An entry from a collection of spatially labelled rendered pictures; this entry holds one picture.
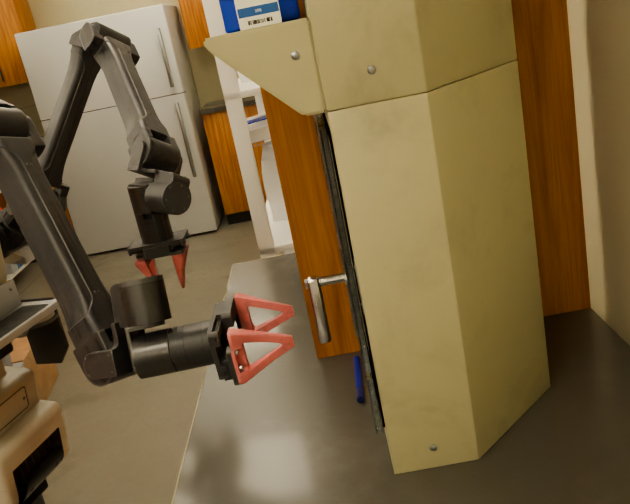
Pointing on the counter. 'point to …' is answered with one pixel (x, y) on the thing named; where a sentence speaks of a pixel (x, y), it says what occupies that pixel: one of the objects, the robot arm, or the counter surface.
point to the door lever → (322, 301)
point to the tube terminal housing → (437, 216)
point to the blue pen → (358, 379)
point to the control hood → (276, 62)
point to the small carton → (257, 13)
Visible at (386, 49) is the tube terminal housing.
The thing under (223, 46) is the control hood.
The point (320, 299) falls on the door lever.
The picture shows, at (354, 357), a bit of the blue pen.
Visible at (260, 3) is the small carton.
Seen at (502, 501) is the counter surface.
